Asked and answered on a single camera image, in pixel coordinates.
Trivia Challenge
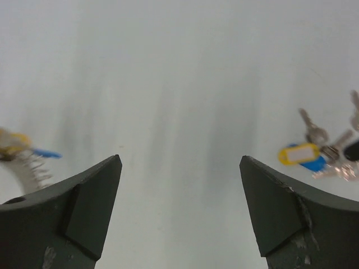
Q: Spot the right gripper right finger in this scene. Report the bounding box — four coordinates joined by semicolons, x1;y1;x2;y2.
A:
240;156;358;268

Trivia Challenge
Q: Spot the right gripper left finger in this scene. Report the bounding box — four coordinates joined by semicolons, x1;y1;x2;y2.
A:
1;155;122;268

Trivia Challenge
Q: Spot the metal key organizer ring disc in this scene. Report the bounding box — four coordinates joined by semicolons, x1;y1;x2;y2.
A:
1;148;53;194

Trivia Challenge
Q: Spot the blue tag key upper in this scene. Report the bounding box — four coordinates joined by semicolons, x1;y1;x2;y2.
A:
31;149;62;159

